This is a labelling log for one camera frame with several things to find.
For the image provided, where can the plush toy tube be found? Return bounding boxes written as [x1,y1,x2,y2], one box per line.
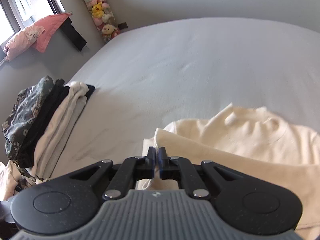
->
[83,0,120,43]

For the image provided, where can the pink pillow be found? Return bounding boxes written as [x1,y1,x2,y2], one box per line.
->
[4,25,45,62]

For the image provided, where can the white folded garment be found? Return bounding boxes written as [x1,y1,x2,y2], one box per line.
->
[0,161,27,201]

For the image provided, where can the floral black jeans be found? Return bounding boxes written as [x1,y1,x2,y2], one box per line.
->
[2,76,54,160]

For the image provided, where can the black folded garment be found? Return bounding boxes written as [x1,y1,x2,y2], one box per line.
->
[17,78,96,169]

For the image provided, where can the folded beige garment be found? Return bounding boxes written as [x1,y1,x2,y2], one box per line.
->
[29,81,89,178]

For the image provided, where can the grey bed sheet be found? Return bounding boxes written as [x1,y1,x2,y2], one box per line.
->
[52,18,319,178]

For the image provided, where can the cream sweater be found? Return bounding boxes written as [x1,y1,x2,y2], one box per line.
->
[142,105,319,239]

